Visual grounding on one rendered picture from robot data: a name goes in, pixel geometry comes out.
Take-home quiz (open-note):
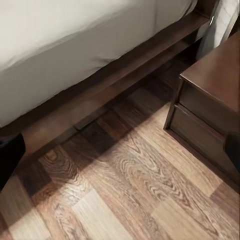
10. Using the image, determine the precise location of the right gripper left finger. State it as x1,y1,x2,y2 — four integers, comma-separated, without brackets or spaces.
0,133,26,193

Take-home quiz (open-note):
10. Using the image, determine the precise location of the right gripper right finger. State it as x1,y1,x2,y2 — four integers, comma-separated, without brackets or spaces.
224,133,240,173

